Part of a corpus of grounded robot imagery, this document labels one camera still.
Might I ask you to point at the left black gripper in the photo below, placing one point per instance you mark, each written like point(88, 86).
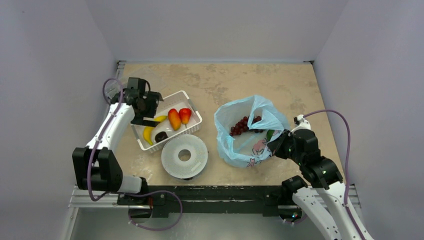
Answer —
point(153, 99)

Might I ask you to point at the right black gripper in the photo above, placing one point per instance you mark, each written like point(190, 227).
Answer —
point(276, 147)

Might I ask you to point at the green fake fruit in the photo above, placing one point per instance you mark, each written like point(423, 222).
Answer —
point(269, 134)

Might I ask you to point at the yellow fake fruit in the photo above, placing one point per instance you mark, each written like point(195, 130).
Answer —
point(147, 132)

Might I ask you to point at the red orange fake fruit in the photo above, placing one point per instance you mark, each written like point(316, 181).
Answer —
point(174, 119)

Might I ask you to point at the light blue plastic bag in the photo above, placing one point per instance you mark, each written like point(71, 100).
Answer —
point(248, 149)

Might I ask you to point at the red fake grapes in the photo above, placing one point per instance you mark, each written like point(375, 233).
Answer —
point(242, 127)

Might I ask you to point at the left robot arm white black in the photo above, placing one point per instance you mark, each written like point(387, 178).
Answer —
point(132, 185)

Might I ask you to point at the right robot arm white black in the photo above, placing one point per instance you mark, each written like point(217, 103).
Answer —
point(320, 191)

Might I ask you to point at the clear plastic screw organizer box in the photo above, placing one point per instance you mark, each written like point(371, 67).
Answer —
point(112, 87)

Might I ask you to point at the dark fruit in basket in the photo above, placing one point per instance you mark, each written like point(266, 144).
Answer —
point(160, 136)

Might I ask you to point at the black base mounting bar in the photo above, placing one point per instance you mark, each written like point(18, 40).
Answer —
point(267, 200)

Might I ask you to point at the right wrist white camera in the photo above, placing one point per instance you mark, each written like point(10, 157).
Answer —
point(301, 123)

